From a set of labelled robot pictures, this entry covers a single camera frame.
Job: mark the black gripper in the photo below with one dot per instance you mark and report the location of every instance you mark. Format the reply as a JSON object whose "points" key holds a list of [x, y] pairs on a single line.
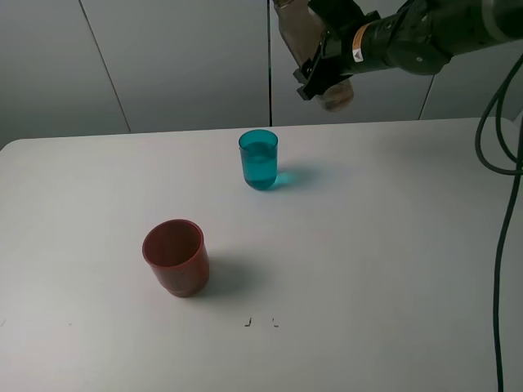
{"points": [[353, 43]]}

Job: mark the smoky translucent plastic bottle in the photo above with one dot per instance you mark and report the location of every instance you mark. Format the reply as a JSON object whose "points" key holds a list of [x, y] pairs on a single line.
{"points": [[302, 31]]}

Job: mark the teal translucent plastic cup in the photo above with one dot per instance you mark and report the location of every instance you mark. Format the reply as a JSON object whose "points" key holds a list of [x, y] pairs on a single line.
{"points": [[259, 151]]}

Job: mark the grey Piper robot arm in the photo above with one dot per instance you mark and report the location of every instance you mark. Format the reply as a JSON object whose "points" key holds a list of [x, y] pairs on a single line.
{"points": [[421, 38]]}

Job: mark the red plastic cup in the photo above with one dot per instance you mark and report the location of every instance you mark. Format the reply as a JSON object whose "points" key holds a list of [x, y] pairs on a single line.
{"points": [[175, 251]]}

